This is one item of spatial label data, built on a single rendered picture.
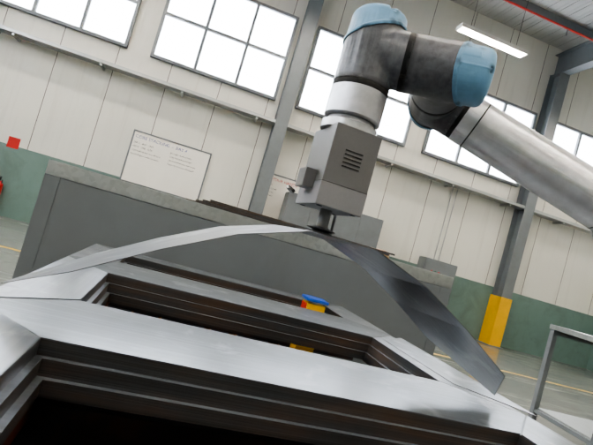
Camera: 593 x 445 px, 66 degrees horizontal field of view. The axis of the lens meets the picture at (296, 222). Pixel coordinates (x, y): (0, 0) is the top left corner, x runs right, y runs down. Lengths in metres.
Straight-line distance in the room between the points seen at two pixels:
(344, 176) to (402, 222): 9.92
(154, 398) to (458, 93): 0.49
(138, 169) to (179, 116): 1.31
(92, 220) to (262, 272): 0.51
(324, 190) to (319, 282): 0.93
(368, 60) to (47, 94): 9.53
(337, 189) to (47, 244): 1.01
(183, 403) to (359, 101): 0.40
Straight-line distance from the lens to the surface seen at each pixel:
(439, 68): 0.62
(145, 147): 9.53
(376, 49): 0.62
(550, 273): 12.72
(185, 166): 9.45
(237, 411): 0.52
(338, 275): 1.48
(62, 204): 1.41
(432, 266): 10.52
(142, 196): 1.38
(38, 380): 0.50
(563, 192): 0.76
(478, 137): 0.74
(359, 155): 0.58
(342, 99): 0.60
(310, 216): 9.11
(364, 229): 9.46
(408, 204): 10.53
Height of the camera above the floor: 1.02
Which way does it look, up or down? 2 degrees up
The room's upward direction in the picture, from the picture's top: 16 degrees clockwise
